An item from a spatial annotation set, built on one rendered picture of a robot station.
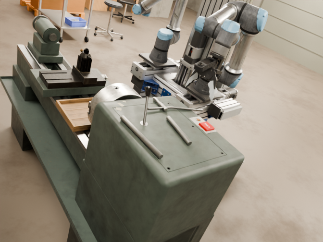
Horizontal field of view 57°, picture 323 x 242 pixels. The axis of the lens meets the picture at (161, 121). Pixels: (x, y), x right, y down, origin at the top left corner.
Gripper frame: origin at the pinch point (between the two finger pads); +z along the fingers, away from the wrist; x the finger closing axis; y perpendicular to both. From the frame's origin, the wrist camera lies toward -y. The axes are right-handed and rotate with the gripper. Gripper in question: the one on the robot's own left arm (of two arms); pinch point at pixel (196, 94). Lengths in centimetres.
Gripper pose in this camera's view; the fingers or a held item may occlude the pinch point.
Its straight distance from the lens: 140.1
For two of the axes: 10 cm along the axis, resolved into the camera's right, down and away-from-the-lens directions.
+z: -3.9, 8.8, 2.8
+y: 5.6, -0.2, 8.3
